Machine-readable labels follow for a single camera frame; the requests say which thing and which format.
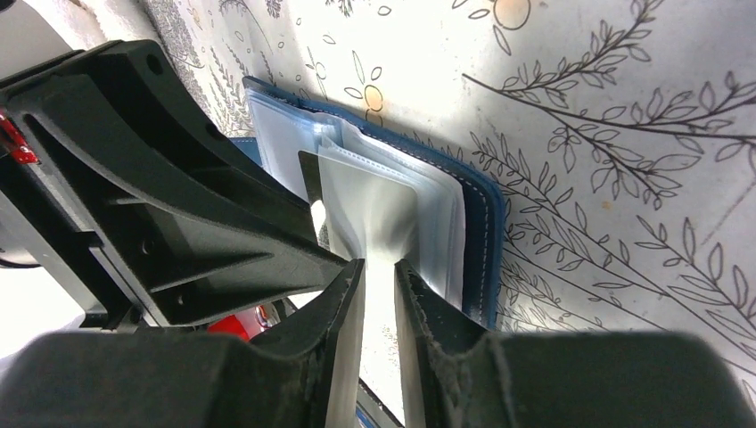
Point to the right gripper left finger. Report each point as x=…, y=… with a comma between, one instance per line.
x=303, y=372

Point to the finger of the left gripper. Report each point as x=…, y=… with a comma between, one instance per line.
x=150, y=98

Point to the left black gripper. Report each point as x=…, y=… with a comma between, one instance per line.
x=59, y=236

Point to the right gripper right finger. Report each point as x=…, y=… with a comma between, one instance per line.
x=455, y=373

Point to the blue leather card holder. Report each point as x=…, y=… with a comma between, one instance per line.
x=386, y=196

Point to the folded white towel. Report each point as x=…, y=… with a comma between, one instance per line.
x=86, y=24

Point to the floral patterned bed sheet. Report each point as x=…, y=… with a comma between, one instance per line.
x=621, y=135

